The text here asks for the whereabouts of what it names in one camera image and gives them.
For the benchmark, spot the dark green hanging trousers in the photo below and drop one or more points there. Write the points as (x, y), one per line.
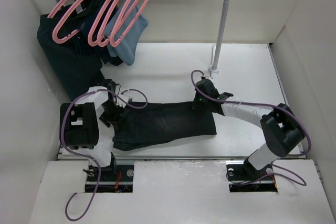
(74, 62)

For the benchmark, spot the pink hanger leftmost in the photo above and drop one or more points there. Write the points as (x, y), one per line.
(71, 6)

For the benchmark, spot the dark navy hanging garment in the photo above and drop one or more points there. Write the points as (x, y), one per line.
(94, 7)

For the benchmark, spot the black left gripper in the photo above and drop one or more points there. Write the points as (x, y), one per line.
(108, 120)

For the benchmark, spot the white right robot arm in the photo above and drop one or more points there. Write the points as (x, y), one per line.
(281, 129)

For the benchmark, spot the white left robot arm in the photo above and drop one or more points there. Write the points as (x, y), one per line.
(79, 128)

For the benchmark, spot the white rack base foot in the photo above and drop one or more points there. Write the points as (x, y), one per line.
(213, 69)

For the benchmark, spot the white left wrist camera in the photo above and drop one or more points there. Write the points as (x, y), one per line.
(124, 101)

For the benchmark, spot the light blue hanging garment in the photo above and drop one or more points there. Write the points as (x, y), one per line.
(124, 52)

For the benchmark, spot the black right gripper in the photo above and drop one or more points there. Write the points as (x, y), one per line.
(195, 104)

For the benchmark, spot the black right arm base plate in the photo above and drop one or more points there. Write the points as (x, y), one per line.
(243, 178)

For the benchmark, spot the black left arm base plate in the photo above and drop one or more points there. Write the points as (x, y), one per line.
(113, 180)

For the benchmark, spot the black trousers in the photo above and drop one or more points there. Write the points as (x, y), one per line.
(160, 123)

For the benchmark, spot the grey right rack pole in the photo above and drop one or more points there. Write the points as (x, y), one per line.
(222, 24)

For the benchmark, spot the pink hanger rightmost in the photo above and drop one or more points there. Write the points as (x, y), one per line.
(131, 9)

